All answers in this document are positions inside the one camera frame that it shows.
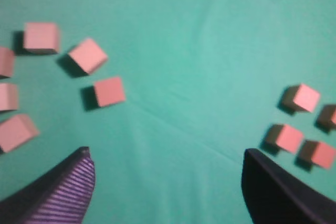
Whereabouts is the pink cube placed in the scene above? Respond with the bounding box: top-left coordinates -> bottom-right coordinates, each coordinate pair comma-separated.
93,77 -> 126,107
1,114 -> 40,153
0,47 -> 15,79
68,38 -> 108,74
23,22 -> 60,54
317,104 -> 335,130

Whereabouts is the pink cube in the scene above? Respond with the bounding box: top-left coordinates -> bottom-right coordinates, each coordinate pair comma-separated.
298,140 -> 335,169
265,124 -> 304,154
281,83 -> 321,113

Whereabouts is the green table cloth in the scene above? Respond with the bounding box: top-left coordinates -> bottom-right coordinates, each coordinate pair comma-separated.
1,0 -> 335,223

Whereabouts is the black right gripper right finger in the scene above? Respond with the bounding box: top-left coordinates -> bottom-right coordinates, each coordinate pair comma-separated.
241,148 -> 335,223

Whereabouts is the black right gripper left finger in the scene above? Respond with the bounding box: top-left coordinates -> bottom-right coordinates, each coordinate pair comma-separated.
1,147 -> 96,223

